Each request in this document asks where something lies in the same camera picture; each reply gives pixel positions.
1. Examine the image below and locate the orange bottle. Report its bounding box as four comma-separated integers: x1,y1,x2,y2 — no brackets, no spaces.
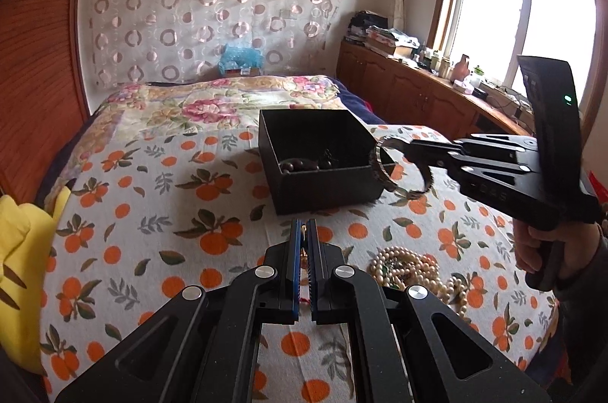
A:
451,54,472,84

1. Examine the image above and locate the dark bead bracelet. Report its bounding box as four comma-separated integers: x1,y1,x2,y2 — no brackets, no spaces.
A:
368,136,435,198

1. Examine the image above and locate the dark blue blanket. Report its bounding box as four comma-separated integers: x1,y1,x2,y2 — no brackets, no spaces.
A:
338,92,386,126

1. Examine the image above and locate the orange fruit print bedsheet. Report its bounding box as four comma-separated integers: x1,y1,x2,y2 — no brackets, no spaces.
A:
40,124,560,403

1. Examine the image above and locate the circle pattern curtain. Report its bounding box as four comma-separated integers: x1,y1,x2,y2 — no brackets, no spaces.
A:
89,0,347,91

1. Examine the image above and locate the floral quilt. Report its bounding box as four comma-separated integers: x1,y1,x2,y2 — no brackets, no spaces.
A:
61,74,348,178

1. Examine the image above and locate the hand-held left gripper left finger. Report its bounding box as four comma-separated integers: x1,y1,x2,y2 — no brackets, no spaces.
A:
54,219,305,403

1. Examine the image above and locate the window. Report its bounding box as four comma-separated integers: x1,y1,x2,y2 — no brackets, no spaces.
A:
427,0,603,102

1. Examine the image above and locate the brown bead bracelet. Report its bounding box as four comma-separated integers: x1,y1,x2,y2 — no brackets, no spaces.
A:
278,150,344,176

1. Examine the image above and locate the wooden cabinet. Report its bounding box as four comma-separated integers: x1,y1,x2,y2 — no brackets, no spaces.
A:
336,40,540,147

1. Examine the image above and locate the pile of pearl necklaces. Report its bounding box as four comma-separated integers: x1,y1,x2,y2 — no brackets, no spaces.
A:
368,245,477,319

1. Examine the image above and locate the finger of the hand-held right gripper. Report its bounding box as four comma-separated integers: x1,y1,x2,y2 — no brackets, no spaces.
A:
417,153,542,190
407,135,541,164

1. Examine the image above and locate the person's right hand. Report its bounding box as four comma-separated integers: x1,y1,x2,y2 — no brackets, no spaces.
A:
514,201,608,290

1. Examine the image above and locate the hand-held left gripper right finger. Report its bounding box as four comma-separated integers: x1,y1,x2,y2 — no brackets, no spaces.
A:
307,219,553,403

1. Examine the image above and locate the person's right forearm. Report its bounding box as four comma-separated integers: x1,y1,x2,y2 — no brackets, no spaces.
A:
553,218,608,385

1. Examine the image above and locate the black jewelry box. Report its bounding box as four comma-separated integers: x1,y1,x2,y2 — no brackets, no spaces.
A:
257,109,398,216

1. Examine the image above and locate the wooden wardrobe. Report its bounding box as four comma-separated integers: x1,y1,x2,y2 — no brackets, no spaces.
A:
0,0,98,202

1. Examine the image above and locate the yellow pillow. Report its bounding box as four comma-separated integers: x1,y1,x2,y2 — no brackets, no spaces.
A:
0,183,73,376

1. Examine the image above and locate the stack of books and clothes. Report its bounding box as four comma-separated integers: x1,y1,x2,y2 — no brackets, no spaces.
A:
346,10,421,58

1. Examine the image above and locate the blue plastic bag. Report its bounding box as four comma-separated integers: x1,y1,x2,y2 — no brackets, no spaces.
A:
217,43,265,72

